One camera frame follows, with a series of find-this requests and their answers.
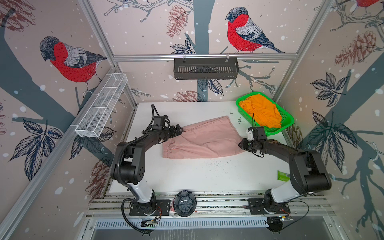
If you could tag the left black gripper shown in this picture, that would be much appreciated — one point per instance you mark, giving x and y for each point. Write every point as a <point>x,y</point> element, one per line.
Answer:
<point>173,133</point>

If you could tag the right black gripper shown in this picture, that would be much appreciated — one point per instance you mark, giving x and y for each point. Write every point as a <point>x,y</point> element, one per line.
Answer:
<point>243,144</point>

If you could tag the pink shorts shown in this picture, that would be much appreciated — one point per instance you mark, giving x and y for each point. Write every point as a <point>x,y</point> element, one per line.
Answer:
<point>210,139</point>

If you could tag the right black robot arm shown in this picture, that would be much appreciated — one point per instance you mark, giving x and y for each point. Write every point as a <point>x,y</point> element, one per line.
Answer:
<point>308,173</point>

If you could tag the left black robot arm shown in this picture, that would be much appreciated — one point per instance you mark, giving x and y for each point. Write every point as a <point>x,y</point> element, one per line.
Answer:
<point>129,163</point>

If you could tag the orange shorts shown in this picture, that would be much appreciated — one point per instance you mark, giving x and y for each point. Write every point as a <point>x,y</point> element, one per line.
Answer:
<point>263,111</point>

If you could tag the green plastic basket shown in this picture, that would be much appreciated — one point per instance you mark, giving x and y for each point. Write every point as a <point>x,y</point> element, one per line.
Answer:
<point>287,119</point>

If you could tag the green snack packet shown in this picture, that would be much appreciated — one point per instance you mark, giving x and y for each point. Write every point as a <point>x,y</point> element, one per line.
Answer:
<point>281,176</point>

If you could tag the black round fan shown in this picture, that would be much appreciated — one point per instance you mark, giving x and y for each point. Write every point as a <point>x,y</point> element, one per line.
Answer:
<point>185,203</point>

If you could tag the black hanging wire basket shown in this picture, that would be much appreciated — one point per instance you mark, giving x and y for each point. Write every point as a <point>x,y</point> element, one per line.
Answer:
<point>206,69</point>

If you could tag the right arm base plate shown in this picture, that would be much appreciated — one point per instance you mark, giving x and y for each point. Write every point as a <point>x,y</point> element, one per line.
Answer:
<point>258,206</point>

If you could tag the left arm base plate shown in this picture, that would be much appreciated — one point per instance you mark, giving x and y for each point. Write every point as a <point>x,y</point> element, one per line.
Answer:
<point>157,208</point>

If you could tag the horizontal aluminium frame bar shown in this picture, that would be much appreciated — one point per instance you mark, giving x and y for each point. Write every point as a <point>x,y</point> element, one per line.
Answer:
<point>165,58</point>

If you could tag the white mesh wall shelf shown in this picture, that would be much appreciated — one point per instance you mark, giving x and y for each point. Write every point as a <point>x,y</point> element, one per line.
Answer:
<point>100,110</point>

